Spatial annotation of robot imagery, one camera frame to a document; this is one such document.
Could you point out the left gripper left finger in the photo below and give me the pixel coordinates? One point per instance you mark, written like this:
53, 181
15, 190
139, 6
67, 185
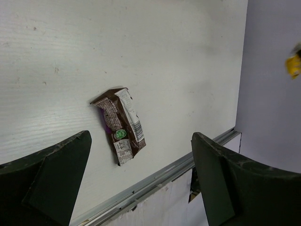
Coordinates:
41, 189

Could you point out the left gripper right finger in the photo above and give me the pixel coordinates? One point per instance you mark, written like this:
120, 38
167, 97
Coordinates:
238, 191

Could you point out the white foam board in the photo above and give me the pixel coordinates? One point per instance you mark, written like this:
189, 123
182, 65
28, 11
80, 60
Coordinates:
172, 205

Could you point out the brown chocolate bar wrapper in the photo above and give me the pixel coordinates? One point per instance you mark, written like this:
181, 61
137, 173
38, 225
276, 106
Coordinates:
121, 123

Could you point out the yellow candy packet right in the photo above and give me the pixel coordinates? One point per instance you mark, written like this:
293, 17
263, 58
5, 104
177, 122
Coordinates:
293, 62

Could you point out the aluminium front rail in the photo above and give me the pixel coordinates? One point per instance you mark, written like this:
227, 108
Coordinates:
131, 196

